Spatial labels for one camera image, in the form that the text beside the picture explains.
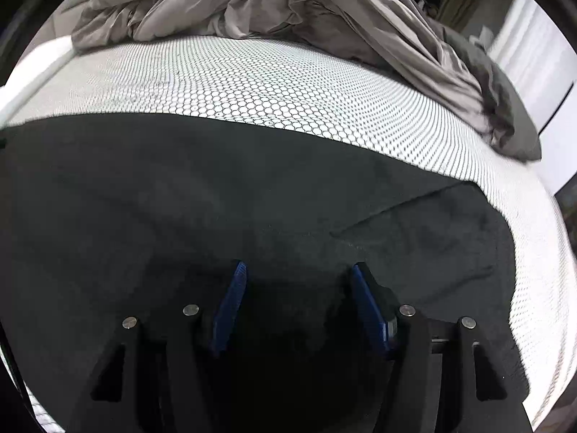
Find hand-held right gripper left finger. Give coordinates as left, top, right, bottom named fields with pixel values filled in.
left=67, top=260, right=248, bottom=433

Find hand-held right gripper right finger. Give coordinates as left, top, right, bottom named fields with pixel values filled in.
left=352, top=262, right=533, bottom=433

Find black pants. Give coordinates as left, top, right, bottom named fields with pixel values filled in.
left=0, top=113, right=530, bottom=433

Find honeycomb pattern mattress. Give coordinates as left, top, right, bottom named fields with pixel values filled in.
left=0, top=36, right=577, bottom=433

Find grey duvet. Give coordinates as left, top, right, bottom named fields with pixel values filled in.
left=71, top=0, right=542, bottom=161

